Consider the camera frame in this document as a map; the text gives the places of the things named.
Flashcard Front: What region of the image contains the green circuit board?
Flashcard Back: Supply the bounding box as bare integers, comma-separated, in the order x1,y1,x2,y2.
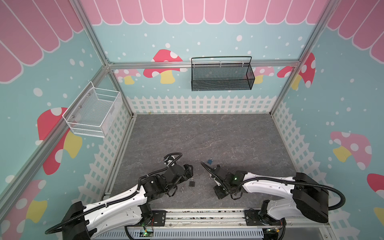
140,229,154,238
266,228,282,235

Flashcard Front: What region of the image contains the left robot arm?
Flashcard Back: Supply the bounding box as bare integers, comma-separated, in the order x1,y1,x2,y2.
45,153,194,240

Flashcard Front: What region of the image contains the left green circuit board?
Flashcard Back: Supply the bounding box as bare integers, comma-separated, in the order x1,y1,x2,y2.
140,229,154,238

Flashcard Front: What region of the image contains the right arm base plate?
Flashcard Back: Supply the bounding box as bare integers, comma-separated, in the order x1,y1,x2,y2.
244,209,287,227

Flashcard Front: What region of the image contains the right green circuit board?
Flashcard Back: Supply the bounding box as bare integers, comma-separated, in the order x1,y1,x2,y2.
266,228,282,235

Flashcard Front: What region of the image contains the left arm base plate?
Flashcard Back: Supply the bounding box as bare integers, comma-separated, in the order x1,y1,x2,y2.
141,210,167,227

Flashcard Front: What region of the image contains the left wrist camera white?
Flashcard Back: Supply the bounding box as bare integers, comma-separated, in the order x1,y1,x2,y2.
165,156,175,168

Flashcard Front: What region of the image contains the white slotted cable duct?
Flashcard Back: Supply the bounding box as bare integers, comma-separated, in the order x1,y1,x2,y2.
97,228,265,240

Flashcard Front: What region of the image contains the white wire mesh basket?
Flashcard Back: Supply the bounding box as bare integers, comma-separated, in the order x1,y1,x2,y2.
63,82,123,138

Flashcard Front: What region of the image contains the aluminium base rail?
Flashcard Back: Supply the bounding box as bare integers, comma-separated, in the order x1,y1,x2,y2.
80,208,331,230

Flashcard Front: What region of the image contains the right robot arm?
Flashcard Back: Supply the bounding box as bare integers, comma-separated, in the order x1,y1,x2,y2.
201,163,346,225

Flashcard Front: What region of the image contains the black wire mesh basket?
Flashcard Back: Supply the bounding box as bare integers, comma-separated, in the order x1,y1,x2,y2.
191,56,256,92

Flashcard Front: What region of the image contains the black padlock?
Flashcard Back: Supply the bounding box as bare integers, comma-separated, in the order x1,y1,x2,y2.
189,178,196,188

